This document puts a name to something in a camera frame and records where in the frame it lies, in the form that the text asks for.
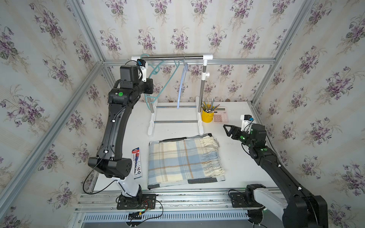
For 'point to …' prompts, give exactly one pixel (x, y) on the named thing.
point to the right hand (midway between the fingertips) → (229, 126)
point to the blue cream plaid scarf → (195, 159)
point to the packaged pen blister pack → (136, 163)
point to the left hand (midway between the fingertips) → (154, 81)
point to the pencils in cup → (208, 108)
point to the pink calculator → (221, 115)
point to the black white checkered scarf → (195, 159)
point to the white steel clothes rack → (199, 100)
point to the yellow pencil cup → (206, 117)
